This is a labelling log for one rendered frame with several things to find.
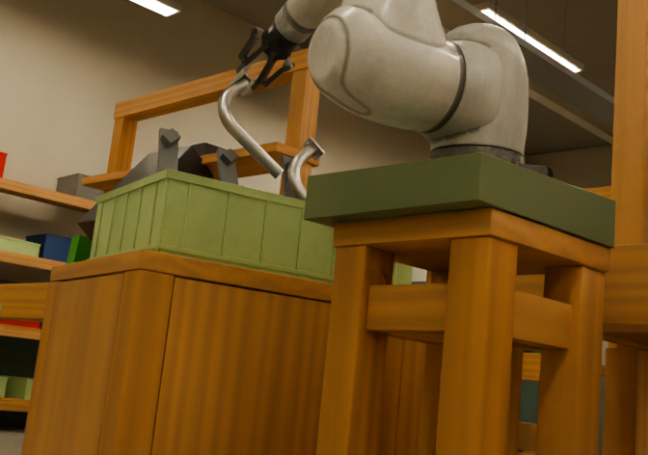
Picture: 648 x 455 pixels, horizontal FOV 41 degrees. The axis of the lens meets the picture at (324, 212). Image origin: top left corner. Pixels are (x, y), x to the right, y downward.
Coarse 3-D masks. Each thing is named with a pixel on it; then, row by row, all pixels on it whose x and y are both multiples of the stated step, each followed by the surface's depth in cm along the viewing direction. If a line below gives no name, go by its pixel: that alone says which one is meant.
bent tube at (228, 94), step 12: (240, 84) 215; (228, 96) 210; (228, 108) 208; (228, 120) 207; (240, 132) 207; (240, 144) 208; (252, 144) 208; (264, 156) 208; (264, 168) 209; (276, 168) 208
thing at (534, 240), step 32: (352, 224) 141; (384, 224) 135; (416, 224) 130; (448, 224) 126; (480, 224) 121; (512, 224) 124; (416, 256) 145; (448, 256) 142; (544, 256) 133; (576, 256) 134; (608, 256) 141
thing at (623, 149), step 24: (624, 0) 243; (624, 24) 242; (624, 48) 240; (624, 72) 238; (624, 96) 237; (624, 120) 235; (624, 144) 234; (624, 168) 232; (624, 192) 231; (624, 216) 229; (624, 240) 228
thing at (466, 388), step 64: (384, 256) 141; (512, 256) 124; (384, 320) 134; (448, 320) 123; (512, 320) 123; (576, 320) 135; (448, 384) 120; (576, 384) 133; (320, 448) 136; (448, 448) 118; (576, 448) 131
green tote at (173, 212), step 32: (128, 192) 182; (160, 192) 167; (192, 192) 168; (224, 192) 172; (256, 192) 176; (96, 224) 197; (128, 224) 179; (160, 224) 164; (192, 224) 167; (224, 224) 171; (256, 224) 175; (288, 224) 179; (96, 256) 191; (192, 256) 167; (224, 256) 170; (256, 256) 174; (288, 256) 178; (320, 256) 183
